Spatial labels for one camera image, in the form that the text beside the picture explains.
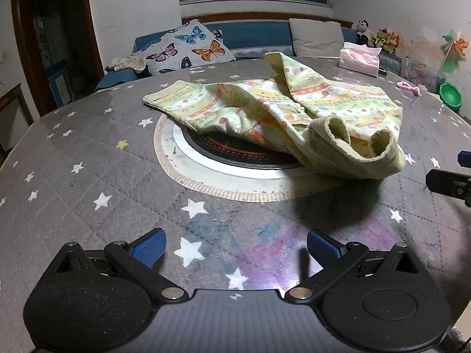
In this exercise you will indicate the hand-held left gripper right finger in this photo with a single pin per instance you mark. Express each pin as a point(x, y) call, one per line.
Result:
point(323, 245)

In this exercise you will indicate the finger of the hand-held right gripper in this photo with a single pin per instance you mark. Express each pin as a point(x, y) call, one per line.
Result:
point(465, 158)
point(450, 185)

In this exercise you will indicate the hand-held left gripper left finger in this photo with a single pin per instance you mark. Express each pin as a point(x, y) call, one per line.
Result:
point(151, 247)

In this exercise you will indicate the patterned yellow-green children's pants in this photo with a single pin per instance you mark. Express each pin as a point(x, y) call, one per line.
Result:
point(331, 95)

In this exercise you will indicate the green plastic bowl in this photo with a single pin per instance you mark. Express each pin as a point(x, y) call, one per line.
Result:
point(450, 95)

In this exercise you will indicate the small pink cloth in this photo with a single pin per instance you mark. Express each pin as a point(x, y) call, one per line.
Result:
point(409, 87)

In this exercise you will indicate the clear plastic box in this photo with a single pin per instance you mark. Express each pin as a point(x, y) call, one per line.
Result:
point(423, 73)

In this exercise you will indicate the grey star-print tablecloth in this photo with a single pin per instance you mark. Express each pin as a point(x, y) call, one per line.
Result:
point(92, 161)

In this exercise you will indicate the colourful pinwheel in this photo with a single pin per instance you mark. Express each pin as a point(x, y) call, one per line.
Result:
point(454, 49)

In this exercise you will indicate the round black cooktop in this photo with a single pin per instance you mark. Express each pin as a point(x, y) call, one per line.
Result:
point(228, 151)

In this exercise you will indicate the orange plush toy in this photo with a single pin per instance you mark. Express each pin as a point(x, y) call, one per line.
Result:
point(392, 43)

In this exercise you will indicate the pink tissue pack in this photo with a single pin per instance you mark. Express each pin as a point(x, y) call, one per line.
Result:
point(358, 59)

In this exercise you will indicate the blue framed board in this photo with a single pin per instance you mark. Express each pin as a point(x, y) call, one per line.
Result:
point(59, 88)

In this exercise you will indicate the crumpled beige cloth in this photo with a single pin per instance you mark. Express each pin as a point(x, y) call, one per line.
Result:
point(125, 64)

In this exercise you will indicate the wooden chair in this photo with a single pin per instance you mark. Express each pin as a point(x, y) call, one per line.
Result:
point(16, 117)

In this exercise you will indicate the plain grey pillow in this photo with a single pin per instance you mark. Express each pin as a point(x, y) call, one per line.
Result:
point(316, 36)

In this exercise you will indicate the butterfly print pillow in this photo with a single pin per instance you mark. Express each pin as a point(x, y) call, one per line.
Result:
point(184, 47)

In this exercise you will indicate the blue sofa bench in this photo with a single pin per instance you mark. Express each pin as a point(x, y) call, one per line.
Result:
point(254, 35)

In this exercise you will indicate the wooden door frame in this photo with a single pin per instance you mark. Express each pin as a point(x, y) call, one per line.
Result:
point(25, 44)

